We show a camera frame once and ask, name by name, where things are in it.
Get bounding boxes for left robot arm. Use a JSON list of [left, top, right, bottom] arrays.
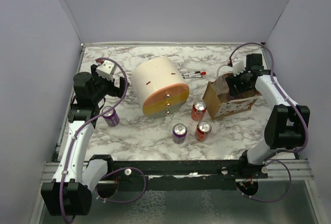
[[41, 58, 129, 218]]

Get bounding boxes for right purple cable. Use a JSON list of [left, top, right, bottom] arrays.
[[229, 42, 310, 203]]

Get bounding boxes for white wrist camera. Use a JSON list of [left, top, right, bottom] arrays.
[[96, 60, 116, 82], [228, 59, 246, 77]]

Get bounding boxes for purple can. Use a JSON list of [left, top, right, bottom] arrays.
[[172, 123, 188, 144], [226, 93, 236, 101], [102, 106, 120, 127]]

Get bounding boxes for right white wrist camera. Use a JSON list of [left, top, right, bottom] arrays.
[[228, 59, 246, 77]]

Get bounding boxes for red capped marker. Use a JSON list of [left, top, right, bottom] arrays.
[[183, 71, 206, 79]]

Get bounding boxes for cream cylindrical container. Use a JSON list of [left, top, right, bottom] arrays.
[[130, 57, 190, 118]]

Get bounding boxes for red can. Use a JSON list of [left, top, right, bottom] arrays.
[[194, 121, 212, 141], [191, 100, 207, 121]]

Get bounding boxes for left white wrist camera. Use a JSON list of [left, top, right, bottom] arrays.
[[96, 60, 116, 82]]

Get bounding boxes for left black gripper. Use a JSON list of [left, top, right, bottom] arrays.
[[92, 64, 129, 103]]

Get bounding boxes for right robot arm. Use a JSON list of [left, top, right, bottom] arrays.
[[225, 53, 310, 178]]

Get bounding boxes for purple cable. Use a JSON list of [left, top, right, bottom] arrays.
[[59, 57, 129, 223], [229, 42, 310, 203]]

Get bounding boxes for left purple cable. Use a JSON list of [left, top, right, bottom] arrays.
[[59, 57, 129, 223]]

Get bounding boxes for black base frame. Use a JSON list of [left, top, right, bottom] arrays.
[[95, 154, 269, 191]]

